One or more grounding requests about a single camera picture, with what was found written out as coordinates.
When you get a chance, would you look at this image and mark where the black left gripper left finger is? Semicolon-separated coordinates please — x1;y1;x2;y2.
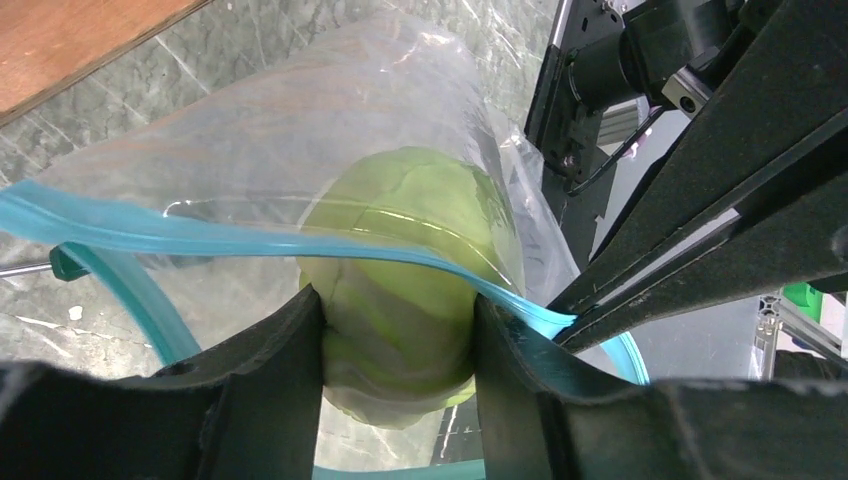
1;289;324;479

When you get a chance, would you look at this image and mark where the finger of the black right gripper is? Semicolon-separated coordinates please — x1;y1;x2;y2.
555;172;847;352
552;1;847;314

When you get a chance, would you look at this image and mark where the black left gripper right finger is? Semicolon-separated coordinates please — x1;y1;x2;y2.
473;297;847;479

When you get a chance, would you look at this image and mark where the green cabbage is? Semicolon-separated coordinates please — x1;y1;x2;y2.
298;146;526;429

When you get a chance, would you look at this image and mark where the clear zip top bag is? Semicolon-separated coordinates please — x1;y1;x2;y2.
0;9;652;480

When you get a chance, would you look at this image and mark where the wooden board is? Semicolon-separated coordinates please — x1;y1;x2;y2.
1;0;206;126

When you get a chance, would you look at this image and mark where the aluminium frame rail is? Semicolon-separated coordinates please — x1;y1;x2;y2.
751;293;847;381

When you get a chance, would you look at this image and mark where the green handled screwdriver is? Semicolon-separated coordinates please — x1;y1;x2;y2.
1;247;89;282

